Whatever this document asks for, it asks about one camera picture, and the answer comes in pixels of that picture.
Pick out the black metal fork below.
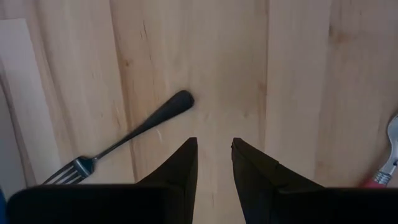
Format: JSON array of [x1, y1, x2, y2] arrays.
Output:
[[41, 89, 196, 187]]

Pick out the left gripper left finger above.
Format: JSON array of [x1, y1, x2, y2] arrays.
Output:
[[136, 136, 199, 224]]

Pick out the red-handled silver fork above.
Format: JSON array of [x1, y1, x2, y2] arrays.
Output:
[[359, 113, 398, 189]]

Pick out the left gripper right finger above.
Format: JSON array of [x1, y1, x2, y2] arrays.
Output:
[[231, 137, 325, 224]]

